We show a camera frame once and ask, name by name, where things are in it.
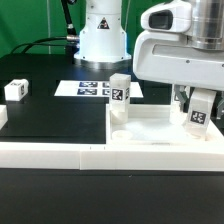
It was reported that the white sheet with markers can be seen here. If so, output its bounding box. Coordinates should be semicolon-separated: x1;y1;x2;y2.
54;80;144;99

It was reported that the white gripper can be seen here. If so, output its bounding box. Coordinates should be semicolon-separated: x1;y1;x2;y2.
133;31;224;119

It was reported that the white square table top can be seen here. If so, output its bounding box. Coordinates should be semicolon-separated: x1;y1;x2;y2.
106;104;224;145

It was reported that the black cable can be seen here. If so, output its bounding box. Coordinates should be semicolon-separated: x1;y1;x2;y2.
9;0;81;55

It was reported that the white U-shaped obstacle fence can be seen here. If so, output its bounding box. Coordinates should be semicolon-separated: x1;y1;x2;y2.
0;104;224;172

